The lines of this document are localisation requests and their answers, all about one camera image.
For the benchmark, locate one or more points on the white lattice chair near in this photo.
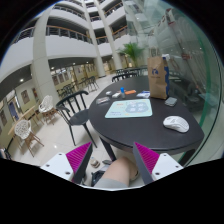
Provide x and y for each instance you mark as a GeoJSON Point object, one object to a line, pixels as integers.
{"type": "Point", "coordinates": [23, 130]}

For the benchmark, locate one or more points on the light green mouse pad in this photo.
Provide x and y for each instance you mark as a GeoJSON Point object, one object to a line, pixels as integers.
{"type": "Point", "coordinates": [130, 109]}

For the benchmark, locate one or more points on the small white box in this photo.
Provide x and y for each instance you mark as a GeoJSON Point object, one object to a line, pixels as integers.
{"type": "Point", "coordinates": [116, 95]}

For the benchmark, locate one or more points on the white blue tissue pack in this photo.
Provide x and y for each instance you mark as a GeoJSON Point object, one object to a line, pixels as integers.
{"type": "Point", "coordinates": [144, 94]}

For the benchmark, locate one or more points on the white lattice chair far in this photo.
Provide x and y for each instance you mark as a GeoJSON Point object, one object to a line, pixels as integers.
{"type": "Point", "coordinates": [46, 108]}

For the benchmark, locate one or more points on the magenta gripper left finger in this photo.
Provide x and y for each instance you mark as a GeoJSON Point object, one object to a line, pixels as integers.
{"type": "Point", "coordinates": [70, 166]}

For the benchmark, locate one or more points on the person's bare leg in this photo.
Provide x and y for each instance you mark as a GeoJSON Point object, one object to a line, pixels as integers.
{"type": "Point", "coordinates": [118, 175]}

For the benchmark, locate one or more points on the green potted palm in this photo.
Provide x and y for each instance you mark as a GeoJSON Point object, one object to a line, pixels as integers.
{"type": "Point", "coordinates": [132, 50]}

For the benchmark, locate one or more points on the orange flat item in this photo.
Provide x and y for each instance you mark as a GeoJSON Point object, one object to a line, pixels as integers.
{"type": "Point", "coordinates": [130, 92]}

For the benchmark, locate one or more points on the small grey case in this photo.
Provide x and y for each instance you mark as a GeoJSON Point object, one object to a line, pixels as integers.
{"type": "Point", "coordinates": [171, 101]}

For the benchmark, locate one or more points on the sandal on floor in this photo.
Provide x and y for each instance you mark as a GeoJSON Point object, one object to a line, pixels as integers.
{"type": "Point", "coordinates": [94, 163]}

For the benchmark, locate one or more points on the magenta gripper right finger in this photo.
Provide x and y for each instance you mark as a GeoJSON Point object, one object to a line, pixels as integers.
{"type": "Point", "coordinates": [153, 166]}

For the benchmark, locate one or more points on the light wooden table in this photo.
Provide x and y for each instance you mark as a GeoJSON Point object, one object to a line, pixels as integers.
{"type": "Point", "coordinates": [30, 113]}

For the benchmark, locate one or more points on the small grey box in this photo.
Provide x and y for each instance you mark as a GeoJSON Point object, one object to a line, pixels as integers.
{"type": "Point", "coordinates": [108, 93]}

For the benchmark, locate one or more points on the black chair behind table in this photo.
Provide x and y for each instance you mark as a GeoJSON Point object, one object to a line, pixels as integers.
{"type": "Point", "coordinates": [123, 76]}

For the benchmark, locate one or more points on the white lattice chair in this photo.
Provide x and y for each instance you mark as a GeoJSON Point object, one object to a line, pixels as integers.
{"type": "Point", "coordinates": [46, 108]}
{"type": "Point", "coordinates": [23, 130]}

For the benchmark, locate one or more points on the brown paper bag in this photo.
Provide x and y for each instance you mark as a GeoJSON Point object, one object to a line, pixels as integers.
{"type": "Point", "coordinates": [158, 75]}

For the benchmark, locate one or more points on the white computer mouse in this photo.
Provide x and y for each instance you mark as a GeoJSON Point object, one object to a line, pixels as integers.
{"type": "Point", "coordinates": [176, 123]}

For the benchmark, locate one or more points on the round black table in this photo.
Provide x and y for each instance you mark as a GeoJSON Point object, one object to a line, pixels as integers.
{"type": "Point", "coordinates": [148, 131]}

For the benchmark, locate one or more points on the dark card pack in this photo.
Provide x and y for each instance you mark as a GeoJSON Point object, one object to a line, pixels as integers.
{"type": "Point", "coordinates": [102, 100]}

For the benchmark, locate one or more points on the blue capped small bottle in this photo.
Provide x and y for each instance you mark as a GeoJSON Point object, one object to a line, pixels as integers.
{"type": "Point", "coordinates": [122, 92]}

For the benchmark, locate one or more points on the black wooden chair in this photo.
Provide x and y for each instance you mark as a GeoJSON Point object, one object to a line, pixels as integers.
{"type": "Point", "coordinates": [74, 111]}

